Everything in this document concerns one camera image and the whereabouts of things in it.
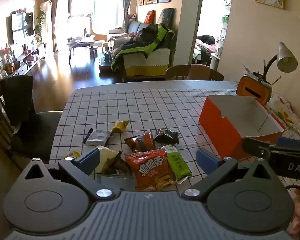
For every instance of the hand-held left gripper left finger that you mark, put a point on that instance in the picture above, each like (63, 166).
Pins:
(90, 160)

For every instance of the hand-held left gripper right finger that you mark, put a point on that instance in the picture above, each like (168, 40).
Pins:
(207, 161)

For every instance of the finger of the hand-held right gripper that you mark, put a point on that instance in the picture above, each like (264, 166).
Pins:
(290, 143)
(257, 146)

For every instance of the yellow cartoon snack packet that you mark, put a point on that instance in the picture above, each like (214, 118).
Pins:
(73, 153)

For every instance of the cream and brown snack bag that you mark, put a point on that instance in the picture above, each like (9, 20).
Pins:
(110, 157)

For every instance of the silver white snack packet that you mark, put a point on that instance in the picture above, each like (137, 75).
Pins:
(97, 136)

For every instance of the green snack bar packet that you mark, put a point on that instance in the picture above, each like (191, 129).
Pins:
(178, 165)

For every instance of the orange cardboard box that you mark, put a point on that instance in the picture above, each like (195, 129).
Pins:
(220, 130)

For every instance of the small yellow snack packet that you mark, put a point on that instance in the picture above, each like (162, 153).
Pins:
(120, 126)

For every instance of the black snack packet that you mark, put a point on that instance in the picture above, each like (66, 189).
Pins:
(166, 136)

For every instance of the dark red-brown chip bag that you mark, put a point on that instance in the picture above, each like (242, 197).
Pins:
(140, 142)

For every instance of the red-orange snack bag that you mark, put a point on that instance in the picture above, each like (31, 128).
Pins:
(150, 170)

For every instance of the floral printed cloth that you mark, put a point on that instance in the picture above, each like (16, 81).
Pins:
(287, 115)

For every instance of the wooden chair with dark cushion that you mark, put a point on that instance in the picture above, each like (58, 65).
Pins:
(35, 135)

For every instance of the paintbrush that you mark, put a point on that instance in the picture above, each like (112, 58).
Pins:
(264, 66)
(276, 80)

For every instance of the black clip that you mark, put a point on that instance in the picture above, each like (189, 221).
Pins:
(261, 77)

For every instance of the grey desk lamp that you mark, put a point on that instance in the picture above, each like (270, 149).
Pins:
(286, 57)

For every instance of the tan towel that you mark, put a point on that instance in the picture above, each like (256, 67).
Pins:
(198, 72)

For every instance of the wooden dining chair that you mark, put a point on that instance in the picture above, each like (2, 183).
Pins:
(177, 72)

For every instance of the black garment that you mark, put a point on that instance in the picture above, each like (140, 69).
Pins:
(17, 100)

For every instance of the small wooden stool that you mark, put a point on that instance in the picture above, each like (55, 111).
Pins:
(93, 51)

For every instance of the armchair with cream yellow cover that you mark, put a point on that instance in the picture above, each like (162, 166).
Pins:
(145, 65)

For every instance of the low television cabinet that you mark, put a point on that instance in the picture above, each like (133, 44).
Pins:
(32, 56)

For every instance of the wooden rocking animal chair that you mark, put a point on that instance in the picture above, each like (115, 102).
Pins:
(96, 33)

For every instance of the black and green jacket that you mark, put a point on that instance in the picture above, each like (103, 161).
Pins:
(150, 40)

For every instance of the grey-blue sofa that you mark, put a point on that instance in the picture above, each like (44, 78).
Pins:
(133, 26)

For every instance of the green house plant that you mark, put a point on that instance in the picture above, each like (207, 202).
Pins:
(40, 25)

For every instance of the grey curtain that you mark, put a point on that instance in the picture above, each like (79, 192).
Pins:
(126, 2)
(55, 17)

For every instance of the flat screen television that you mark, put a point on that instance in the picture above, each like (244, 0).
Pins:
(20, 27)

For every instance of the red cushion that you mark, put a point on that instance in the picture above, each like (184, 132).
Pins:
(150, 17)

